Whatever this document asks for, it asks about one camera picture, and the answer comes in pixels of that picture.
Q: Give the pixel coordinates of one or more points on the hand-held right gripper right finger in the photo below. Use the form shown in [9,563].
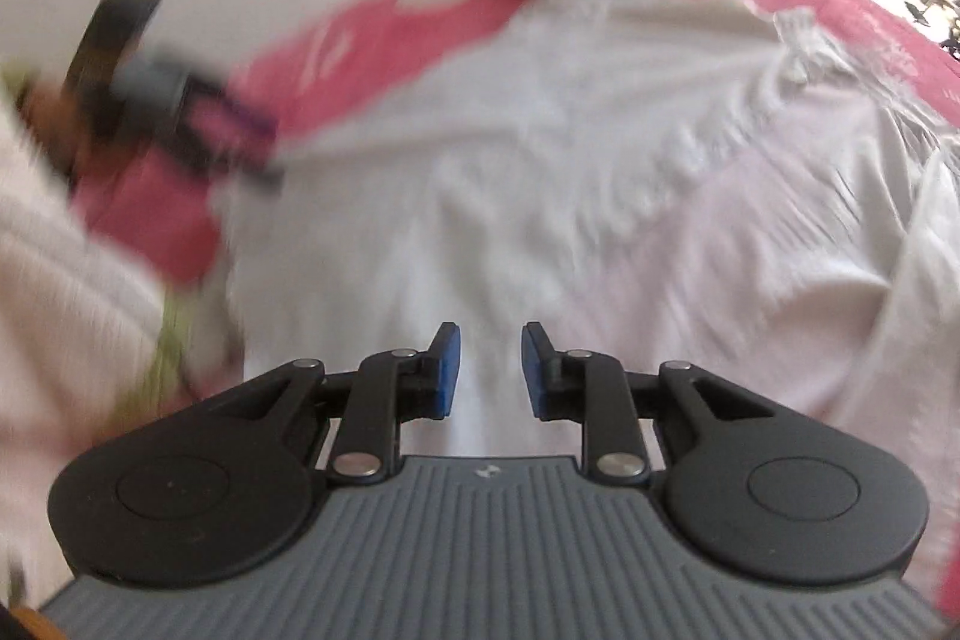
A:
[534,374]

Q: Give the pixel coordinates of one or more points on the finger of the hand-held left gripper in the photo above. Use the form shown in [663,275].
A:
[232,141]

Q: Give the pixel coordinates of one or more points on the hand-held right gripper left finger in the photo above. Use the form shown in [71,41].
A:
[448,374]

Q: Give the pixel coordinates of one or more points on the white garment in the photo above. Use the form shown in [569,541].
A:
[525,175]

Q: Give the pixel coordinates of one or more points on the red floral blanket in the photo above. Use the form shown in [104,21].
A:
[360,40]

